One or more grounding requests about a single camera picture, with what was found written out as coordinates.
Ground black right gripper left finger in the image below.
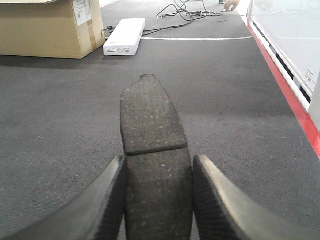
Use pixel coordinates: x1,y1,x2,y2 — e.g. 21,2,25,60
7,156,125,240

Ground cardboard box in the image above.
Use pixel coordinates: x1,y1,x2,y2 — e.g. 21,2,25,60
0,0,106,59

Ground grey brake pad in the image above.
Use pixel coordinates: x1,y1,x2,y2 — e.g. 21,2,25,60
120,74,193,240

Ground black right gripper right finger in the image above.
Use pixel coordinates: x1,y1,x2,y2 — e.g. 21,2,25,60
193,155,320,240

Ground long white box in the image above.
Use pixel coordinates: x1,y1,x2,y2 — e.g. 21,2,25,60
103,18,146,56

